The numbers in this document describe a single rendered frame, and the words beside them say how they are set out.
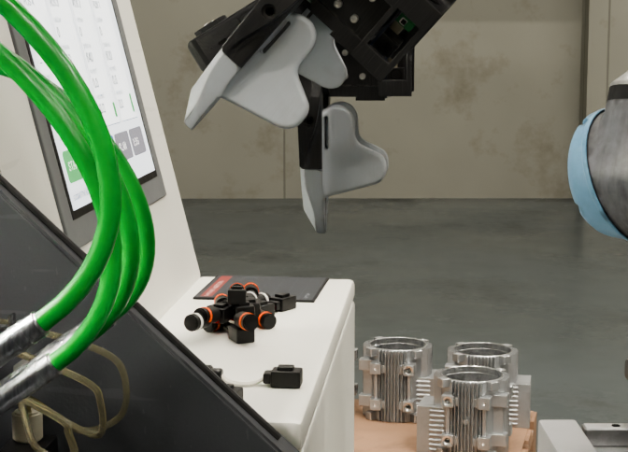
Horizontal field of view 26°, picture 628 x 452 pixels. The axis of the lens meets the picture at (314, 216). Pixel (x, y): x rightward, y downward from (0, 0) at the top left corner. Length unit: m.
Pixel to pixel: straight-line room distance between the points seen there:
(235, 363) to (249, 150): 8.99
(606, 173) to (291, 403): 0.37
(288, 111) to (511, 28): 9.74
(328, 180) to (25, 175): 0.45
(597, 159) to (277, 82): 0.51
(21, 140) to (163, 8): 9.10
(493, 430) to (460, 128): 6.84
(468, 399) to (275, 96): 3.00
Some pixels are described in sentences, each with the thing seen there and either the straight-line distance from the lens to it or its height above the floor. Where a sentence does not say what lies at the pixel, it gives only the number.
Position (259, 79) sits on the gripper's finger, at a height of 1.31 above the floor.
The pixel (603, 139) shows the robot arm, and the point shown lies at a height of 1.24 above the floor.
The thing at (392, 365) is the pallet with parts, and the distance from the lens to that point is 4.03.
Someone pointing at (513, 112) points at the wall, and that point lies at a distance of 10.51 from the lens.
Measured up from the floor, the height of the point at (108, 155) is 1.26.
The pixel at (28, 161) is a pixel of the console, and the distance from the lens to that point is 1.34.
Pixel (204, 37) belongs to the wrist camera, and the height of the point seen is 1.33.
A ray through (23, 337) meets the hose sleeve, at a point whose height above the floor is 1.14.
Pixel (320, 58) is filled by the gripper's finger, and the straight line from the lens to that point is 0.83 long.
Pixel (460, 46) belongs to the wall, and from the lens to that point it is 10.43.
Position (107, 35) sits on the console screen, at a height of 1.32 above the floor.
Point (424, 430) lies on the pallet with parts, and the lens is 3.80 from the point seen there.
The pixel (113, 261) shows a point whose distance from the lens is 0.95.
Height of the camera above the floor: 1.34
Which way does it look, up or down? 8 degrees down
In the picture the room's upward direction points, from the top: straight up
